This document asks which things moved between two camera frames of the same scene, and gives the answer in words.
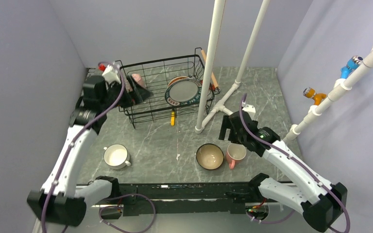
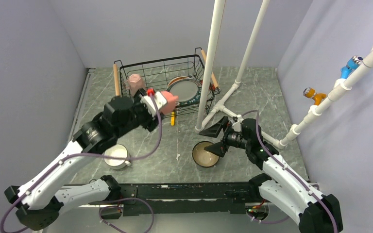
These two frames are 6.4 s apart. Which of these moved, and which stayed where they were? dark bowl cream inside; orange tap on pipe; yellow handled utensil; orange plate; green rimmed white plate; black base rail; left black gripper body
Moved: left black gripper body; dark bowl cream inside
Stayed: green rimmed white plate; orange plate; black base rail; yellow handled utensil; orange tap on pipe
